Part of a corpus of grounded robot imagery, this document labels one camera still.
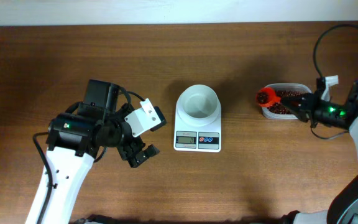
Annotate clear plastic bean container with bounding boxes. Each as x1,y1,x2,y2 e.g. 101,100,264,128
262,83,311,120

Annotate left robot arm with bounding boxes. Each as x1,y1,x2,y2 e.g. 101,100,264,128
26,80,166,223

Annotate white round bowl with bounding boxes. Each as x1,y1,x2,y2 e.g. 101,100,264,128
177,85,221,119

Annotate red beans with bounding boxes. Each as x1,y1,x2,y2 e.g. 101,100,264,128
265,90,306,115

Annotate white digital kitchen scale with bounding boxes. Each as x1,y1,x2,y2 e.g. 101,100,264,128
173,105,222,153

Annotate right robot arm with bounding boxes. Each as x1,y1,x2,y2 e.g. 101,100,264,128
280,80,358,224

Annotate red plastic measuring scoop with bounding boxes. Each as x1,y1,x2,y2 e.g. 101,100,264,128
255,87,281,108

